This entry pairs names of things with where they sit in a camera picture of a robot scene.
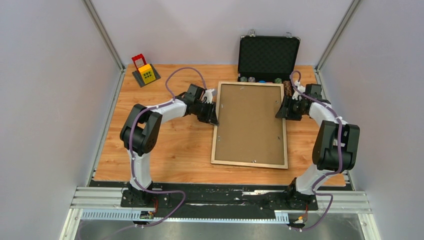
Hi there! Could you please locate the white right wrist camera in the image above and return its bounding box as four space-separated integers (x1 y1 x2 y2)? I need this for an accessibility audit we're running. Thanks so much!
292 80 306 101

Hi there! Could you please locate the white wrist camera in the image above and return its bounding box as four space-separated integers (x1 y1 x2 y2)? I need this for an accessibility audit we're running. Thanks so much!
292 80 306 101
201 88 217 104

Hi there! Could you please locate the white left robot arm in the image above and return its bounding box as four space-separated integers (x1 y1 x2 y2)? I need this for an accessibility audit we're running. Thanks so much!
119 84 219 207

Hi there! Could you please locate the black poker chip case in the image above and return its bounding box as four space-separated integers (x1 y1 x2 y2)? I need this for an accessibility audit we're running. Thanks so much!
237 29 301 96

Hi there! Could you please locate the brown backing board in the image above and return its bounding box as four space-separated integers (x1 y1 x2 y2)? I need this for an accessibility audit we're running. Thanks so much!
214 83 286 166

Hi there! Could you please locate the yellow red toy block house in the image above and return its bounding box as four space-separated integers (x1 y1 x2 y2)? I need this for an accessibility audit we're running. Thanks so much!
131 53 161 88

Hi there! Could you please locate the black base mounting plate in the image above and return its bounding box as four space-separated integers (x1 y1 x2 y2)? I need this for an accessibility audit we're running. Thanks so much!
120 183 318 220

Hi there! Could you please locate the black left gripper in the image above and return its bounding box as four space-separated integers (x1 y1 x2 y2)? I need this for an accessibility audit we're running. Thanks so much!
194 101 220 127

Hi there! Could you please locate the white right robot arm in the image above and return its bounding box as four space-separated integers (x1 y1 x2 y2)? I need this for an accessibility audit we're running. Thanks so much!
275 82 360 209

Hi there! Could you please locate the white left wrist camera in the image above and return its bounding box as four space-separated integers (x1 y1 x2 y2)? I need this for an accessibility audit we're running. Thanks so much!
201 88 217 104

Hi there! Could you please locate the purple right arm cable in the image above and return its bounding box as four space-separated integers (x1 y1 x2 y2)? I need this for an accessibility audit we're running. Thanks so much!
287 70 344 232

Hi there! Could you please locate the aluminium front rail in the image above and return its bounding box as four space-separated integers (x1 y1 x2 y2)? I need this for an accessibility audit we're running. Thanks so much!
60 182 380 240

